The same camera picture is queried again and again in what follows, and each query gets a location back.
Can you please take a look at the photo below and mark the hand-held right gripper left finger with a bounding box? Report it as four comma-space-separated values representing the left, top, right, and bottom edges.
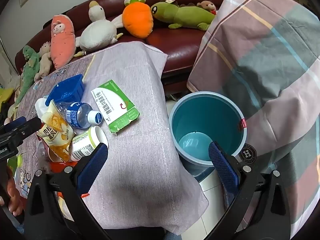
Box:
24, 142, 112, 240

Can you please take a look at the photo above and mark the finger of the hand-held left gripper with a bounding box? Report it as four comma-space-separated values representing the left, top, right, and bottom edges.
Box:
10, 117, 42, 143
0, 116, 28, 133

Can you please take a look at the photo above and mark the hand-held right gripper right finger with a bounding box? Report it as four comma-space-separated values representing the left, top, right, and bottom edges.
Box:
208, 141, 292, 240

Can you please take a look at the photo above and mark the white tissue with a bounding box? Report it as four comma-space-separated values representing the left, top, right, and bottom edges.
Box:
34, 97, 52, 118

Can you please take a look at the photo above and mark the yellow snack packet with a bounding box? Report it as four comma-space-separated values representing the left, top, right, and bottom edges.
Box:
36, 99, 75, 162

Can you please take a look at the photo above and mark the white pill bottle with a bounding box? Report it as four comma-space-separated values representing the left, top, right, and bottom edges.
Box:
69, 126, 109, 162

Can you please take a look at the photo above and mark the red orange snack packet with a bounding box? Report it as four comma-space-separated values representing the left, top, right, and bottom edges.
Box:
37, 135, 90, 198

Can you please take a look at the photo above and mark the clear water bottle blue label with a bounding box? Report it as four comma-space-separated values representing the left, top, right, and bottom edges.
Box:
54, 101, 103, 130

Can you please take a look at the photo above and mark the blue plastic tray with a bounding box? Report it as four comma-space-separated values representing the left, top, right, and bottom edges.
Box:
45, 74, 85, 107

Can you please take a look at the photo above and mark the teal plastic bin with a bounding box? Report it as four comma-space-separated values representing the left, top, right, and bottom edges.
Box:
169, 91, 248, 180

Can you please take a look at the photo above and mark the green white medicine box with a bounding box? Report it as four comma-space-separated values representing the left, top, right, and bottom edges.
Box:
91, 79, 140, 136

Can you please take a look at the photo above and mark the person's left hand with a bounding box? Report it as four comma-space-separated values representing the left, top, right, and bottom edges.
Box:
0, 172, 27, 217

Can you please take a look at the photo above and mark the round black logo patch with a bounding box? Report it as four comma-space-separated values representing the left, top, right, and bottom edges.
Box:
238, 144, 257, 164

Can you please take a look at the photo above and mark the pale purple tablecloth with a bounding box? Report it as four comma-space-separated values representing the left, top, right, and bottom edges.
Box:
7, 41, 209, 235

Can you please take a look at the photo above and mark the green dinosaur plush toy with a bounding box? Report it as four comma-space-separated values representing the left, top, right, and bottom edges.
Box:
14, 45, 42, 105

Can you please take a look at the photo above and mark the beige plush toy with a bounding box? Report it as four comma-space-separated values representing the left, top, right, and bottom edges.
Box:
34, 42, 52, 82

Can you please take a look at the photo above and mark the pink plush toy with face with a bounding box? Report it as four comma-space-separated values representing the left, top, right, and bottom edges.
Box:
50, 14, 76, 70

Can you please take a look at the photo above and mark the white duck plush toy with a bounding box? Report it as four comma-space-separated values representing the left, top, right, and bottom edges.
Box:
75, 1, 124, 53

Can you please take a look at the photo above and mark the plaid blanket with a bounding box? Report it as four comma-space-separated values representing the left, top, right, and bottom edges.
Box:
187, 0, 320, 240

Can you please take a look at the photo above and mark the dark red leather sofa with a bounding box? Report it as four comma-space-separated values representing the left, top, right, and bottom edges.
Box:
15, 0, 229, 85

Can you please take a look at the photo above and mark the orange carrot rabbit plush toy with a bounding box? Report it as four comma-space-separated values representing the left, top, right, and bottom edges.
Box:
122, 0, 153, 39

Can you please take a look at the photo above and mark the green lizard plush toy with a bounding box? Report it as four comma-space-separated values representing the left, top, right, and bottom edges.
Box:
150, 0, 216, 32

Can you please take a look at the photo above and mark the brown bear plush toy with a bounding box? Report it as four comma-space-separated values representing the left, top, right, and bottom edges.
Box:
197, 1, 217, 14

